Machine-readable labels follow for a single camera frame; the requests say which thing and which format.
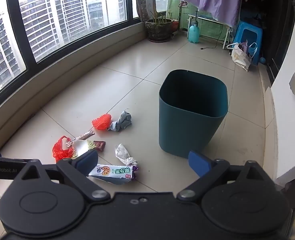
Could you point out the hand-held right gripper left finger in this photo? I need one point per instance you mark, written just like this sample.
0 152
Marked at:
86 161

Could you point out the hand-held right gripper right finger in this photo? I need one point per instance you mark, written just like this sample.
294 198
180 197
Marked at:
200 163

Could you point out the napa cabbage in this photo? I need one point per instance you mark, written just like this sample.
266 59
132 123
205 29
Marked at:
81 147

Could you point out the red plastic bag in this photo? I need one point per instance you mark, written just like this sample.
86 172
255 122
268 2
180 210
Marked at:
61 151

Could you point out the white snack packet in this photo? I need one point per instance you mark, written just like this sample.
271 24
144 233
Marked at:
112 172

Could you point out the dark teal plastic bin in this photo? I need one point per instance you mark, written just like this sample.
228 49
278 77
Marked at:
187 130

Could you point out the small dark brown packet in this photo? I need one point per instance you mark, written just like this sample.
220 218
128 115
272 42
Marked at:
100 145

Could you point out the brown snack bar wrapper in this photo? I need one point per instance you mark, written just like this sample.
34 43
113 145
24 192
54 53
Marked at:
81 137

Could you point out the crumpled clear plastic wrap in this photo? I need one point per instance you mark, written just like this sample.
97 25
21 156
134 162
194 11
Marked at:
122 152

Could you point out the orange foam fruit net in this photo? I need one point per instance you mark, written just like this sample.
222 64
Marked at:
102 122

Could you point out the crumpled grey plastic bag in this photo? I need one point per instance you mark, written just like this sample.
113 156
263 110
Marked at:
122 122

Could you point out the white plastic bag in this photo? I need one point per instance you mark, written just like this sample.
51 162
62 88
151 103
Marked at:
238 57

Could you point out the small blue ball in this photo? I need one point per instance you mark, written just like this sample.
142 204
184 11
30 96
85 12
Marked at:
263 60

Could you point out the teal spray bottle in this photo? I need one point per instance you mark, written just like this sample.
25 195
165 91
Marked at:
193 31

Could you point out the blue plastic stool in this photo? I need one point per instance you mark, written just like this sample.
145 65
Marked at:
250 33

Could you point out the dark patterned flower pot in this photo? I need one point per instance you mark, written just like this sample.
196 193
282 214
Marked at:
158 30

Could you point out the small red pot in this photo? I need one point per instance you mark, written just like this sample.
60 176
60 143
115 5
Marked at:
175 25

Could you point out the white metal rack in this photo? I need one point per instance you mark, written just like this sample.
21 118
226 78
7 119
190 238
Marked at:
212 18

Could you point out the green potted plant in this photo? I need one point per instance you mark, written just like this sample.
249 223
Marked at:
161 17

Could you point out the purple plastic sheet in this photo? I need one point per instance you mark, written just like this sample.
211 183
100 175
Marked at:
212 0

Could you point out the brown cardboard box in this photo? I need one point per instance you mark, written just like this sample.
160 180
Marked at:
147 7

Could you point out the black window frame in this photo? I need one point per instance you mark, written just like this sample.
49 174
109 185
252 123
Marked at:
129 0

